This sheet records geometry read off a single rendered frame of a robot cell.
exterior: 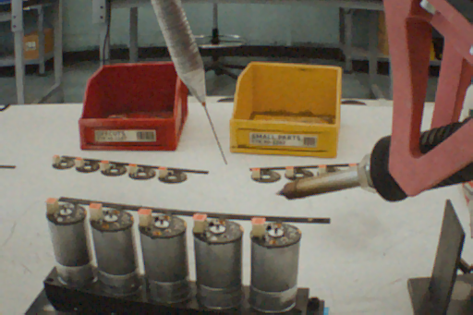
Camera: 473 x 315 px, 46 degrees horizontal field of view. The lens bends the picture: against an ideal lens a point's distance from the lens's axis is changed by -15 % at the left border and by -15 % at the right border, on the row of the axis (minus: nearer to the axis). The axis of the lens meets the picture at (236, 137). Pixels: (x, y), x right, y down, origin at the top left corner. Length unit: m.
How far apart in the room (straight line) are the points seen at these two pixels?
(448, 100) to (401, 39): 0.04
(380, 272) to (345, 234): 0.06
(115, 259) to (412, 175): 0.17
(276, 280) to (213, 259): 0.03
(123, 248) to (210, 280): 0.05
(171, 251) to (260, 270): 0.04
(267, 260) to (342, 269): 0.11
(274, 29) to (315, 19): 0.32
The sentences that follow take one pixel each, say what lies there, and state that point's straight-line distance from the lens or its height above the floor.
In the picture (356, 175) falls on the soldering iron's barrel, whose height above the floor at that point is 0.86.
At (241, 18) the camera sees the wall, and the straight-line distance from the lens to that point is 4.71.
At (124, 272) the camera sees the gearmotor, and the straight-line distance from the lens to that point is 0.32.
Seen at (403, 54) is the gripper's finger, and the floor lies 0.92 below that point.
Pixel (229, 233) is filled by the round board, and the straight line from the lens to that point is 0.30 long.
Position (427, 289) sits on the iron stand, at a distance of 0.37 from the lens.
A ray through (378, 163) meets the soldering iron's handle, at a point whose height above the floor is 0.88.
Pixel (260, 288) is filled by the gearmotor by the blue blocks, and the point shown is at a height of 0.79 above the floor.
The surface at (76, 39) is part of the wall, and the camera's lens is 4.97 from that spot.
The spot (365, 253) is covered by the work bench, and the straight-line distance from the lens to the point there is 0.41.
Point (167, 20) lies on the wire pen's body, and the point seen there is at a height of 0.92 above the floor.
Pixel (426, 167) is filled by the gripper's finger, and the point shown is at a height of 0.88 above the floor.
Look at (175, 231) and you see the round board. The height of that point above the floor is 0.81.
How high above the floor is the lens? 0.95
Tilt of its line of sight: 19 degrees down
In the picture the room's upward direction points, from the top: straight up
